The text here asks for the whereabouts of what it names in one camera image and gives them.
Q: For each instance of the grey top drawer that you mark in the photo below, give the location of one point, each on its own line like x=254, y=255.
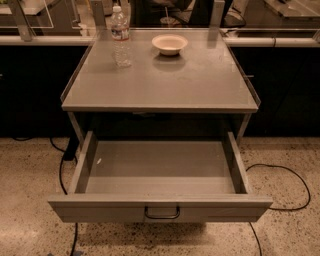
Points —
x=115, y=180

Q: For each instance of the white horizontal rail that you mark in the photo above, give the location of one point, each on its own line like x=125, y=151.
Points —
x=230, y=41

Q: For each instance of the grey metal cabinet table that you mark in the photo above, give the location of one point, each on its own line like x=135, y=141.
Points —
x=202, y=78

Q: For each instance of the clear plastic water bottle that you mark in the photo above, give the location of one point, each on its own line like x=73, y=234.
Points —
x=120, y=33

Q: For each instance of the white paper bowl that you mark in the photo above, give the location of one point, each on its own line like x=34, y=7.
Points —
x=169, y=44

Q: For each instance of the black top drawer handle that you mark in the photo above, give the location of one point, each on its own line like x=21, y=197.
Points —
x=162, y=213

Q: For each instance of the plastic cup with straw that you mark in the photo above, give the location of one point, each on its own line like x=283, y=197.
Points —
x=167, y=20

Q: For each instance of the grey metal post left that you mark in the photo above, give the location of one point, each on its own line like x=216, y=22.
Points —
x=20, y=20

